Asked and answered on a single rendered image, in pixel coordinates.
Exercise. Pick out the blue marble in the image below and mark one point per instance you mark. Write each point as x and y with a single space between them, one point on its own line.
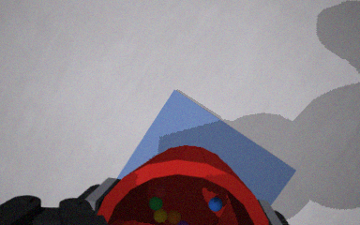
215 204

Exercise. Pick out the purple marble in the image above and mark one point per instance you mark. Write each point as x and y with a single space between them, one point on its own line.
182 222

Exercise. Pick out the green marble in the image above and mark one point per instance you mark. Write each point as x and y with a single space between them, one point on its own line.
155 203

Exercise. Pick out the olive-brown marble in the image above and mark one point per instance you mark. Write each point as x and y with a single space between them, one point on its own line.
174 217

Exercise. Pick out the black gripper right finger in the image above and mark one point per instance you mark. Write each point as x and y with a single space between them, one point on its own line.
274 217

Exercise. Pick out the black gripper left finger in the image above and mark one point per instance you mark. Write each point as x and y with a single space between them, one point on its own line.
27 210

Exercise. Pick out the olive yellow marble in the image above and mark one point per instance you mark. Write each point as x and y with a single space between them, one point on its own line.
160 216

